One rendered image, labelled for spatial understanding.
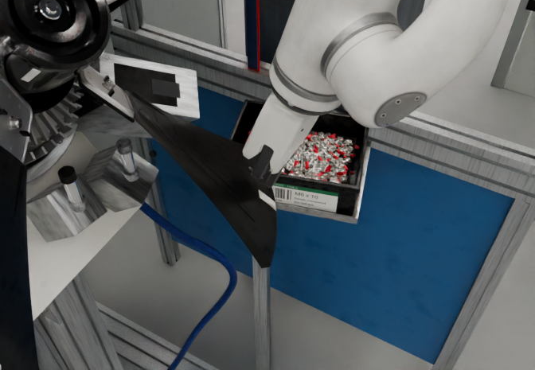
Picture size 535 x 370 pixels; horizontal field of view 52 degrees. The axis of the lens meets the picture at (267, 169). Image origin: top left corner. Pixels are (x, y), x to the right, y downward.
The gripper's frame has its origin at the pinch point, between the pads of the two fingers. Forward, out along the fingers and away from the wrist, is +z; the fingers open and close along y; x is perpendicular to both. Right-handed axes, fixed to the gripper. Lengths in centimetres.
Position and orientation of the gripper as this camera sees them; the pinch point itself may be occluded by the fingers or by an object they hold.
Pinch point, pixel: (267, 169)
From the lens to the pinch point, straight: 69.7
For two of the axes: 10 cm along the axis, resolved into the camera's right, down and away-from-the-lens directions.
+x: 8.4, 5.4, -1.1
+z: -2.6, 5.7, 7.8
